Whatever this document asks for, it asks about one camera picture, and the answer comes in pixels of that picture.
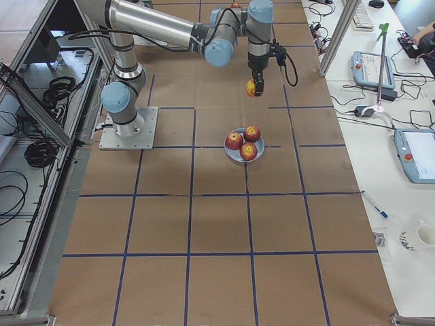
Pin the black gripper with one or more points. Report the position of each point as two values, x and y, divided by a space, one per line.
256 65

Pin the red yellow striped apple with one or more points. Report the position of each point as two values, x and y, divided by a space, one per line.
255 88

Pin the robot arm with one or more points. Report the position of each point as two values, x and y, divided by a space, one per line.
216 41

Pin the red apple plate top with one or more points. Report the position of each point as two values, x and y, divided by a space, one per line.
252 133

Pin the red apple plate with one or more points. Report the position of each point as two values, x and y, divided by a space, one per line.
248 151
252 133
234 141

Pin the red apple plate left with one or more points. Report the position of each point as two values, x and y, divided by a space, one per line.
234 141

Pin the red apple plate front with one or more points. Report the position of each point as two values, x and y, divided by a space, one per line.
248 151

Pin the silver metal plate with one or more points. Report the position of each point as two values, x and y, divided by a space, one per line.
235 154

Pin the teach pendant far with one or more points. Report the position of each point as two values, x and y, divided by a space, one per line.
366 70

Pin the teach pendant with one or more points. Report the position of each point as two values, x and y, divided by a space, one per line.
415 151
366 70

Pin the white keyboard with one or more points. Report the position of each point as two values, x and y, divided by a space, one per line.
361 19

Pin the green tipped reacher stick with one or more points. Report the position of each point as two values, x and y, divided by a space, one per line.
383 36

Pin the teach pendant near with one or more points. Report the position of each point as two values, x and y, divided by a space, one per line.
415 151

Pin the blue white pen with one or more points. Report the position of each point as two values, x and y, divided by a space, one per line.
380 211

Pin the white mug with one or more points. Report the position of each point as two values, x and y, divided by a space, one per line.
418 236

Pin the aluminium frame post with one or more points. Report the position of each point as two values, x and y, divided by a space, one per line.
339 32

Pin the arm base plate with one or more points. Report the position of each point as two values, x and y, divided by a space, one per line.
137 135

